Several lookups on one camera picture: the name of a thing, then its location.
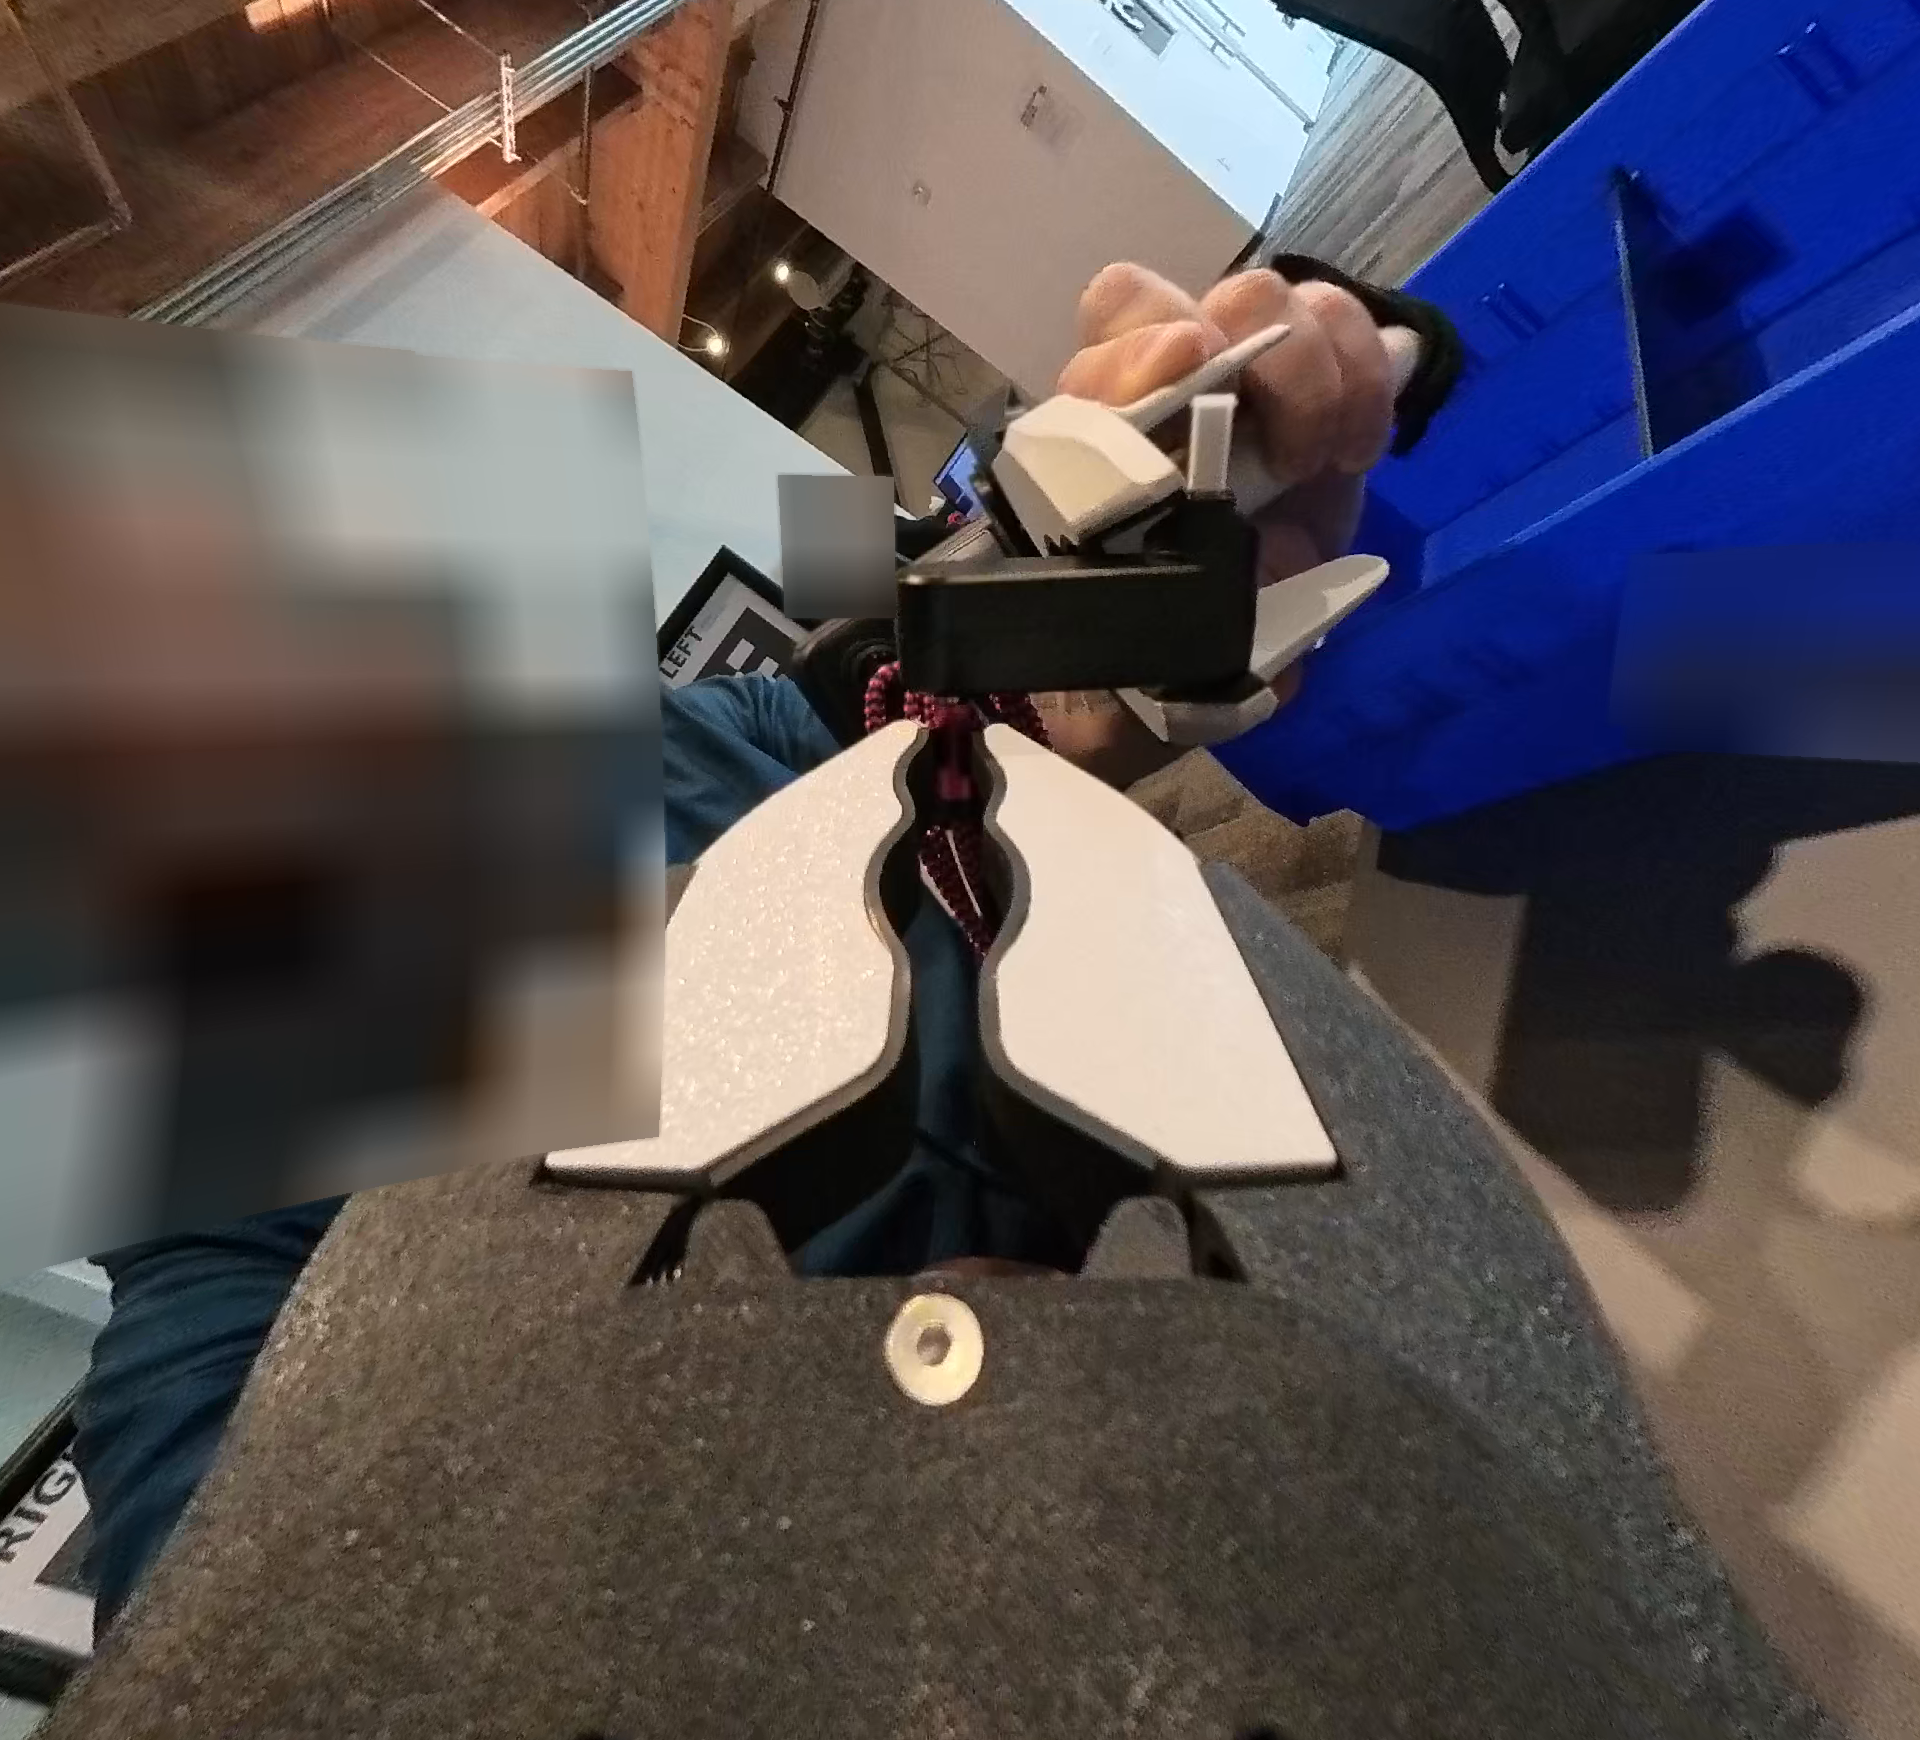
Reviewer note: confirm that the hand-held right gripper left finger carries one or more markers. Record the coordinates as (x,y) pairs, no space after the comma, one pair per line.
(781,990)

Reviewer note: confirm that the person's left hand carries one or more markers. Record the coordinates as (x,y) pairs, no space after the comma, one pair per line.
(1304,375)

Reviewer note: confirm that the person's blue shirt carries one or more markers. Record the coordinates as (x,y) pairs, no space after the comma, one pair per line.
(734,748)

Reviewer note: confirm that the row of ceiling spotlights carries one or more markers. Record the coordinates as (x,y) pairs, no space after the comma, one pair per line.
(711,340)

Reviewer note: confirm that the person's left forearm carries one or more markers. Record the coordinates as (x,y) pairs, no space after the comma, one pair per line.
(1101,740)

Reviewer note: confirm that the black power adapter block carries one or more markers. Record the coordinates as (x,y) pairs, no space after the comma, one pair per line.
(1048,616)

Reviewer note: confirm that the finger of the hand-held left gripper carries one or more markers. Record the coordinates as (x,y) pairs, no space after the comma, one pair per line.
(1078,463)
(1304,603)

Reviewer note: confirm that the blue plastic bin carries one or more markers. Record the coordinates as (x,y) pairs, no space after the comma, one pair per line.
(1725,270)

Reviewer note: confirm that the black office chair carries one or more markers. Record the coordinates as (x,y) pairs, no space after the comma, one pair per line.
(1379,2)

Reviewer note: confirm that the wooden support post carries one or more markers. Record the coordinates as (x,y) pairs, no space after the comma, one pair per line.
(672,117)

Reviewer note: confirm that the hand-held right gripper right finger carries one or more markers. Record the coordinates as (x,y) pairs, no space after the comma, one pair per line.
(1153,1006)

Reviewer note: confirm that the grey ceiling conduit bundle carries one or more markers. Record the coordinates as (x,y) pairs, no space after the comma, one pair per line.
(599,37)

